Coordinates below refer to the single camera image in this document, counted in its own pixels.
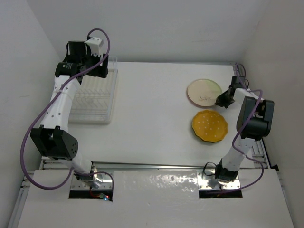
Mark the orange dotted plate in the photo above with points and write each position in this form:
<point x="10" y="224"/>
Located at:
<point x="209" y="126"/>

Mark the front aluminium frame rail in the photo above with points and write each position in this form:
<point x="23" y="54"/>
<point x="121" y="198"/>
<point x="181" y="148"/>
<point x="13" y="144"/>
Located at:
<point x="52" y="164"/>

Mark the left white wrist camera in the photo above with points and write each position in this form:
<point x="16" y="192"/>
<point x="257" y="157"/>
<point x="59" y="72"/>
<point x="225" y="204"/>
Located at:
<point x="95" y="44"/>

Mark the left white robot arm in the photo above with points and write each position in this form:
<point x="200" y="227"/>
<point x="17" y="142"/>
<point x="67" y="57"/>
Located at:
<point x="52" y="138"/>

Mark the white wire dish rack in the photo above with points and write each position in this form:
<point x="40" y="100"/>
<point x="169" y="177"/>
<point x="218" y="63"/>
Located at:
<point x="94" y="100"/>

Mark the cream round plate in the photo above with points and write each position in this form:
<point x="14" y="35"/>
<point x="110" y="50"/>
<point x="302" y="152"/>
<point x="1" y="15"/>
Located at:
<point x="203" y="92"/>

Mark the small green circuit board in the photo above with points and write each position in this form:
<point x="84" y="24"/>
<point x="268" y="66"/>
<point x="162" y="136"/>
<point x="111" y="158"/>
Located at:
<point x="99" y="195"/>

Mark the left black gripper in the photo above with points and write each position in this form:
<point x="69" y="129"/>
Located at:
<point x="99" y="71"/>

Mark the white foreground cover board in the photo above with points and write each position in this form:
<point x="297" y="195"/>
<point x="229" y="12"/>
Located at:
<point x="159" y="199"/>

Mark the green dotted plate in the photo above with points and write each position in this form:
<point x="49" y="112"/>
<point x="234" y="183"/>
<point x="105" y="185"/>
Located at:
<point x="206" y="142"/>

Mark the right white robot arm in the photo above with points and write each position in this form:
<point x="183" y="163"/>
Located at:
<point x="253" y="123"/>

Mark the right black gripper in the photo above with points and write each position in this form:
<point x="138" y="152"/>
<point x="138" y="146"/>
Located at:
<point x="220" y="101"/>

